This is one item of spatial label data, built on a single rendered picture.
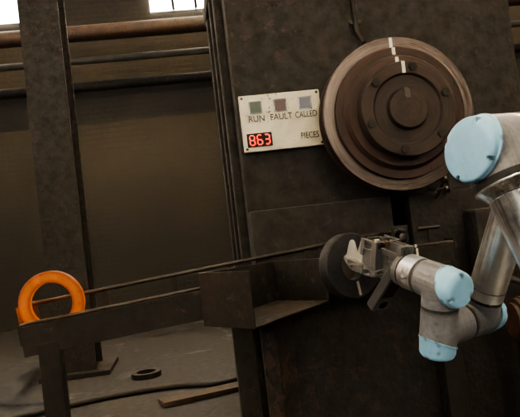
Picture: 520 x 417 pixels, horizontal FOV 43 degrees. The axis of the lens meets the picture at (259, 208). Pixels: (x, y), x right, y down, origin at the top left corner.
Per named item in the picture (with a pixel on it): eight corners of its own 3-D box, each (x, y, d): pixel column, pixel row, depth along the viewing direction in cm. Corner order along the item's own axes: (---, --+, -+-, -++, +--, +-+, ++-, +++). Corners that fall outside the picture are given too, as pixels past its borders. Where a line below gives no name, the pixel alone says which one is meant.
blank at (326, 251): (311, 242, 155) (319, 241, 152) (361, 227, 163) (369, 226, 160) (327, 307, 155) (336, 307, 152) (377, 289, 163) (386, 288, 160)
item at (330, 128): (328, 199, 204) (310, 50, 206) (473, 183, 209) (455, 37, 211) (333, 198, 198) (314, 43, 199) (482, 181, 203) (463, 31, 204)
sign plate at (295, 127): (244, 153, 211) (237, 98, 211) (323, 145, 214) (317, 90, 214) (245, 152, 208) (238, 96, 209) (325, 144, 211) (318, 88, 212)
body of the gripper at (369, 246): (384, 233, 151) (422, 245, 141) (382, 270, 153) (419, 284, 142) (357, 237, 147) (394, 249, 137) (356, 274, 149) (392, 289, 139)
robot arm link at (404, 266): (433, 290, 139) (404, 296, 135) (418, 285, 143) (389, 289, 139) (436, 256, 137) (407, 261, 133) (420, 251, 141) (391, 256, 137)
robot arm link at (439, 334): (475, 354, 136) (479, 303, 134) (439, 367, 130) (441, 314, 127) (446, 341, 142) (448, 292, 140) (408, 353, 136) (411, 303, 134)
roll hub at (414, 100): (363, 162, 195) (351, 69, 196) (454, 152, 198) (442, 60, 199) (368, 160, 190) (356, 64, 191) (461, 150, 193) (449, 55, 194)
